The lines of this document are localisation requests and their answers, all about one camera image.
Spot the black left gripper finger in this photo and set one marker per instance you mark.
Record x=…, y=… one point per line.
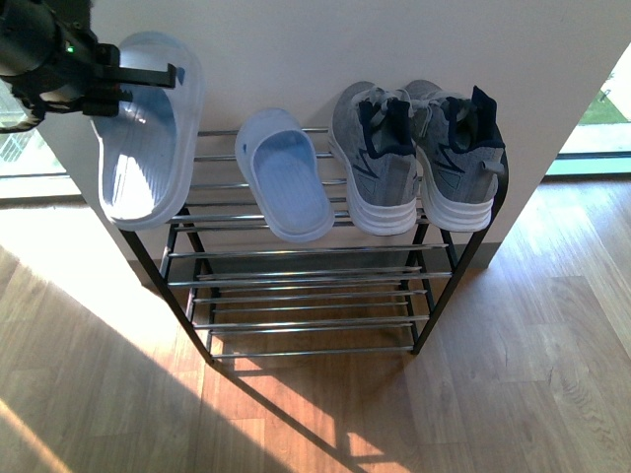
x=140, y=77

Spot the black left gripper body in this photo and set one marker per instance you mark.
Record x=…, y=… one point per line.
x=54, y=69

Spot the light blue slide sandal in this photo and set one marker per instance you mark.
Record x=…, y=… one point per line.
x=278, y=161
x=147, y=150

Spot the grey knit sneaker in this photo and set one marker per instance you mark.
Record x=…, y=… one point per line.
x=459, y=148
x=370, y=136

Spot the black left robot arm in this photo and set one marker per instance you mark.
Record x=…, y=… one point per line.
x=76, y=15

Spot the black metal shoe rack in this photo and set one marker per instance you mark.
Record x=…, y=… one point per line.
x=239, y=292

